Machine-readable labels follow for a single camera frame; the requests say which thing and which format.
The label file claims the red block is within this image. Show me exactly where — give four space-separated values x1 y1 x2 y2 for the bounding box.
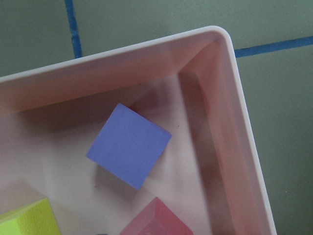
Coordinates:
120 197 193 235

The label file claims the yellow block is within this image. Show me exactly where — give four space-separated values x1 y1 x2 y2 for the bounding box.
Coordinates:
0 198 61 235

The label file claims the purple block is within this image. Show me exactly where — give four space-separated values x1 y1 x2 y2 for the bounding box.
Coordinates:
86 103 172 189

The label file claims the pink bin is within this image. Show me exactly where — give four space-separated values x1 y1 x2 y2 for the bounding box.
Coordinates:
0 26 276 235

